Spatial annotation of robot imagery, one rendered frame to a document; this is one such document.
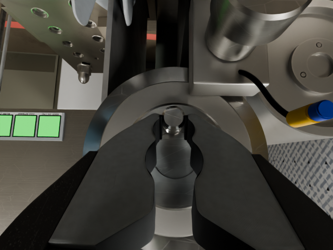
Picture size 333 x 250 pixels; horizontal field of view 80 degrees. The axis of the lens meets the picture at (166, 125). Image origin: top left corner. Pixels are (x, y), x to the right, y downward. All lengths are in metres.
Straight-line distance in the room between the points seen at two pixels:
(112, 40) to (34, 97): 2.77
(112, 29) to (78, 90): 1.89
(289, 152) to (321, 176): 0.07
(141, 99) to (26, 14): 0.31
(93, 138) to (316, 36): 0.21
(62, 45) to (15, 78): 2.65
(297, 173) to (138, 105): 0.26
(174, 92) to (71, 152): 0.42
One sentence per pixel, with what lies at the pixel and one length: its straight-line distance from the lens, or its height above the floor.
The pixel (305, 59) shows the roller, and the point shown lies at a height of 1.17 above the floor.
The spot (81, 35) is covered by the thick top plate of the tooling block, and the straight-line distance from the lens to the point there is 0.44.
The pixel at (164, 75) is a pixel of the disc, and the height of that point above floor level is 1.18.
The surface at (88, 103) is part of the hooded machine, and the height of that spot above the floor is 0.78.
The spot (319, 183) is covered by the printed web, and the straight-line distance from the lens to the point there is 0.31.
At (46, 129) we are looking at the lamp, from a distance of 0.57.
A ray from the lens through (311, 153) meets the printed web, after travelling 0.32.
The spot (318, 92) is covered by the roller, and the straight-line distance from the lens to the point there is 0.20.
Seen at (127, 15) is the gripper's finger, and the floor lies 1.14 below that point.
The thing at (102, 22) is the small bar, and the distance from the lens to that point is 0.38.
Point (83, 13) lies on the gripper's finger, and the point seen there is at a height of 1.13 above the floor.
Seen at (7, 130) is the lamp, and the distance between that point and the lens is 0.62.
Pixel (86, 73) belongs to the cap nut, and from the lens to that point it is 0.55.
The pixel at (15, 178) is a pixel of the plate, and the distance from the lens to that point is 0.61.
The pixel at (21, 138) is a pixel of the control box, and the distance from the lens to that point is 0.60.
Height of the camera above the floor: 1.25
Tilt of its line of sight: 9 degrees down
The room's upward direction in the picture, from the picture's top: 179 degrees counter-clockwise
